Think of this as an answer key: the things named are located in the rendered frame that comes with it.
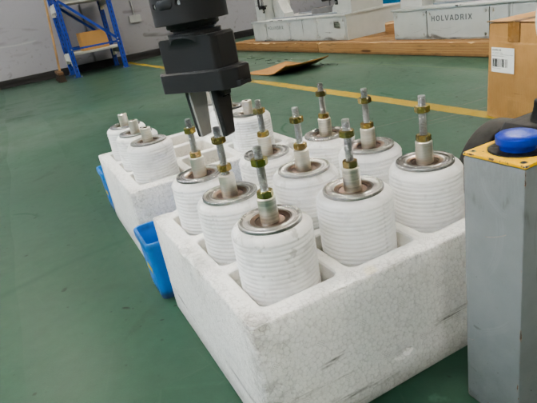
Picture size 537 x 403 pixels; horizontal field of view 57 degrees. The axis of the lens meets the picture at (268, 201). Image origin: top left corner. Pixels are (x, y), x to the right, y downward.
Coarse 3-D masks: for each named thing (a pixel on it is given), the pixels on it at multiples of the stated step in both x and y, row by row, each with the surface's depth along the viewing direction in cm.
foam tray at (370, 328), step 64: (192, 256) 68; (320, 256) 62; (384, 256) 59; (448, 256) 62; (192, 320) 81; (256, 320) 52; (320, 320) 55; (384, 320) 59; (448, 320) 65; (256, 384) 56; (320, 384) 57; (384, 384) 63
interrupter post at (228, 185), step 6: (228, 174) 66; (222, 180) 65; (228, 180) 65; (234, 180) 66; (222, 186) 66; (228, 186) 66; (234, 186) 66; (222, 192) 66; (228, 192) 66; (234, 192) 66
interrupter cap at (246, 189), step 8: (240, 184) 69; (248, 184) 69; (208, 192) 69; (216, 192) 68; (240, 192) 67; (248, 192) 66; (256, 192) 66; (208, 200) 66; (216, 200) 65; (224, 200) 65; (232, 200) 64; (240, 200) 64
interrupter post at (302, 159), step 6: (294, 150) 70; (300, 150) 70; (306, 150) 70; (294, 156) 71; (300, 156) 70; (306, 156) 70; (300, 162) 70; (306, 162) 70; (300, 168) 71; (306, 168) 71
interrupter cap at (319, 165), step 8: (312, 160) 74; (320, 160) 73; (280, 168) 73; (288, 168) 72; (312, 168) 71; (320, 168) 70; (328, 168) 70; (280, 176) 70; (288, 176) 69; (296, 176) 68; (304, 176) 68; (312, 176) 68
